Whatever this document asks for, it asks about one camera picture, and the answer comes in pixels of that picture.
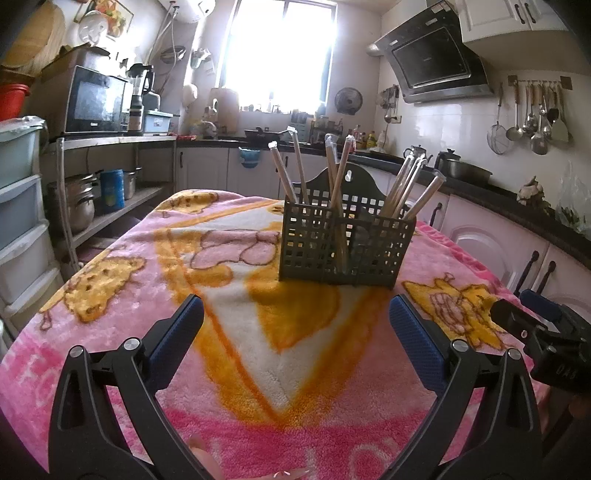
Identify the kitchen window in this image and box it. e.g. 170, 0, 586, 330
217, 0, 338, 112

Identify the row of condiment bottles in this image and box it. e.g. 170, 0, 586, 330
348, 124, 389, 153

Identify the metal shelf table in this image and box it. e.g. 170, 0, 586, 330
41, 134, 178, 273

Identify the brown vegetable bundle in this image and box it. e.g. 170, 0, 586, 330
516, 175, 552, 206

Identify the large steel ladle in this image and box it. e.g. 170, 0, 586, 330
530, 88, 550, 155

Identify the small steel ladle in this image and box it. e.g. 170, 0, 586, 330
505, 85, 525, 141

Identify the spice rack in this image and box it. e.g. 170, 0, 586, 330
309, 115, 345, 139

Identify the black microwave oven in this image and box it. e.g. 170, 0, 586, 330
60, 65, 130, 136

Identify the red plastic bucket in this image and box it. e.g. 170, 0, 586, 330
0, 83, 32, 121

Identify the blue canister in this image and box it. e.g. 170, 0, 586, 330
100, 169, 125, 213

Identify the cream plastic jug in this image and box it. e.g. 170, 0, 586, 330
210, 88, 241, 139

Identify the white water heater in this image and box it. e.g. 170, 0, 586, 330
157, 0, 217, 24

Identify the bunch of chopsticks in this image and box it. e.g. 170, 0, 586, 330
269, 126, 446, 278

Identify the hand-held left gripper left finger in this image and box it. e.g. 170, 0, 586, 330
47, 293, 205, 480

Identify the large steel pot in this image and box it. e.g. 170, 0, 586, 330
48, 173, 100, 232

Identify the clear plastic bag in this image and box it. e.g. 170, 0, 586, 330
556, 161, 591, 232

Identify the white round cover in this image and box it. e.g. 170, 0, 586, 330
78, 10, 109, 44

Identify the pink printed blanket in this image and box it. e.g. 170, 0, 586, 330
0, 189, 555, 480

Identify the utensil hanging rail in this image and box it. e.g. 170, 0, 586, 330
508, 75, 572, 90

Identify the dark green utensil holder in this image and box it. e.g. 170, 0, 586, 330
278, 162, 417, 290

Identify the fruit wall picture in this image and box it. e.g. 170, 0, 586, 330
74, 0, 134, 38

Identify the white spatula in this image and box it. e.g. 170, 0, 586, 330
551, 85, 574, 144

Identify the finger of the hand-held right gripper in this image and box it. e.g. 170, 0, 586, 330
489, 299, 557, 344
521, 289, 564, 325

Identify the plastic drawer unit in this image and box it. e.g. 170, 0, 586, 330
0, 117, 65, 324

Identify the small steel pot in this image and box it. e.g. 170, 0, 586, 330
122, 168, 141, 199

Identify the blue-grey storage box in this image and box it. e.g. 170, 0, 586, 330
143, 111, 181, 134

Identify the steel basin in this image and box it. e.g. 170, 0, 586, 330
445, 161, 494, 182

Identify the dark lidded pot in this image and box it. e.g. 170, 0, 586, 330
434, 148, 462, 174

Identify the white wall cabinet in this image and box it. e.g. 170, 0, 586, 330
455, 0, 568, 44

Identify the black blender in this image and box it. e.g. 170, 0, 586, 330
127, 63, 155, 132

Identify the black range hood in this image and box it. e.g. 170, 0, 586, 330
374, 2, 495, 103

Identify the black frying pan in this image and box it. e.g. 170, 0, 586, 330
244, 127, 289, 144

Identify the wire skimmer strainer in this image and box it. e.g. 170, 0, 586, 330
487, 85, 512, 154

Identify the round bamboo tray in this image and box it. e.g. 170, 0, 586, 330
0, 0, 68, 77

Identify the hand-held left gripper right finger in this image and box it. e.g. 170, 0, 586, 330
389, 294, 542, 480

